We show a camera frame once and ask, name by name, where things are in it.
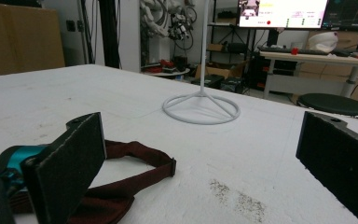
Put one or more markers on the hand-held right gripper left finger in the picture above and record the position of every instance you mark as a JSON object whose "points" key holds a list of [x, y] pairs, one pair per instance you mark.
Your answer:
{"points": [[65, 174]]}

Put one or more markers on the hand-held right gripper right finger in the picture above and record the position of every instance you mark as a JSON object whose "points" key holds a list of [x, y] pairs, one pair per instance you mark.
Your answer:
{"points": [[341, 158]]}

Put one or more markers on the black round stool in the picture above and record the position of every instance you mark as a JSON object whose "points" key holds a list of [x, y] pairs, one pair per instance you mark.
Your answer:
{"points": [[335, 105]]}

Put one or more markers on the beige desk with white legs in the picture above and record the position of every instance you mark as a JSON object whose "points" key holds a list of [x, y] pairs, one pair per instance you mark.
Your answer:
{"points": [[317, 59]]}

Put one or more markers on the small red object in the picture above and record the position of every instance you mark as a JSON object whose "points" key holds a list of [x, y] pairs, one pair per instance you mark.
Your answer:
{"points": [[294, 51]]}

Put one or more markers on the black keyboard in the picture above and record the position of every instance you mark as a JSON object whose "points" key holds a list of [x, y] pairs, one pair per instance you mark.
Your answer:
{"points": [[279, 49]]}

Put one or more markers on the brown cardboard panel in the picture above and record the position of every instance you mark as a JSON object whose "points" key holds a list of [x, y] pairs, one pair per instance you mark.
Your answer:
{"points": [[18, 40]]}

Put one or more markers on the round white low table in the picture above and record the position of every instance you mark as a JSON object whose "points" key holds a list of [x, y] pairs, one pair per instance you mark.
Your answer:
{"points": [[167, 73]]}

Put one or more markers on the dark computer monitor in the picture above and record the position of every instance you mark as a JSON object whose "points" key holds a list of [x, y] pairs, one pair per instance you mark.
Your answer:
{"points": [[351, 14]]}

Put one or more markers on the black pillar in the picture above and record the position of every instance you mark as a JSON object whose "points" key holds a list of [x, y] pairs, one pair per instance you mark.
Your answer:
{"points": [[109, 31]]}

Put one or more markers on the open cardboard box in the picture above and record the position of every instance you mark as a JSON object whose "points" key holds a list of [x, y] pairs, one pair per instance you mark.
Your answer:
{"points": [[217, 71]]}

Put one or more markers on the black box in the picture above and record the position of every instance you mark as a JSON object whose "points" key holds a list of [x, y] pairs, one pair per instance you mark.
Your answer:
{"points": [[209, 81]]}

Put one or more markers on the bright computer monitor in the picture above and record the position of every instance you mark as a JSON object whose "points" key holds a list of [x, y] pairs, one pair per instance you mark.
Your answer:
{"points": [[287, 14]]}

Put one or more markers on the black metal shelf rack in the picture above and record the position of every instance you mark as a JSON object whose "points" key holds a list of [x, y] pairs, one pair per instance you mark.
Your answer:
{"points": [[230, 37]]}

